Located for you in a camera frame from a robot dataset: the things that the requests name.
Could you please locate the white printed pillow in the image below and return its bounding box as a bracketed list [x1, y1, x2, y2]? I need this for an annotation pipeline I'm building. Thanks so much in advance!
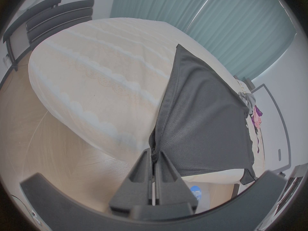
[235, 79, 252, 94]

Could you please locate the black T-shirt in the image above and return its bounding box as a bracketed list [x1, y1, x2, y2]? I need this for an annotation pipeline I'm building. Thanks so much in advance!
[148, 43, 257, 185]

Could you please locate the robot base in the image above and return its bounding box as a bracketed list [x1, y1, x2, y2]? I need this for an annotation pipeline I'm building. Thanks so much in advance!
[186, 180, 210, 211]

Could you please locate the blue-green curtain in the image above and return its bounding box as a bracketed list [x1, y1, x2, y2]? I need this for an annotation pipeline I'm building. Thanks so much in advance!
[109, 0, 217, 33]
[185, 0, 297, 80]

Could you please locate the pile of clothes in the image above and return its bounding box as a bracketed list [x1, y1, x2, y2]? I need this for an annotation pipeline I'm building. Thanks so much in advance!
[249, 104, 264, 154]

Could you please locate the grey garment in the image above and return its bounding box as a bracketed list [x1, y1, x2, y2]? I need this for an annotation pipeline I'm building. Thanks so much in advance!
[238, 92, 256, 108]

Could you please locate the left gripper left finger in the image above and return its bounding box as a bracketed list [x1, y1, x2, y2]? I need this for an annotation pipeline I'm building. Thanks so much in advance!
[109, 149, 153, 213]

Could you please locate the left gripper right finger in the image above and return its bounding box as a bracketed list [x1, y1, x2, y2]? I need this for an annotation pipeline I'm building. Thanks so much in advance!
[154, 150, 198, 208]

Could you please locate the black chest of drawers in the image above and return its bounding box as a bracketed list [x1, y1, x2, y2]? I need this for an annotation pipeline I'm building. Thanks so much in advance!
[26, 0, 95, 48]

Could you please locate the grey bedside table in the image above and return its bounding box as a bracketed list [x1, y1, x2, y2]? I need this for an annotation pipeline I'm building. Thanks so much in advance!
[233, 75, 256, 91]

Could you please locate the bed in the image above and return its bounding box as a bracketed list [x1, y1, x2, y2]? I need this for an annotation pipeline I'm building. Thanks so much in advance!
[28, 18, 293, 199]

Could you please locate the black side table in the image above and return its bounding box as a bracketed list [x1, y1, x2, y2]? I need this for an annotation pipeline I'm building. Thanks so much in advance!
[3, 0, 63, 72]

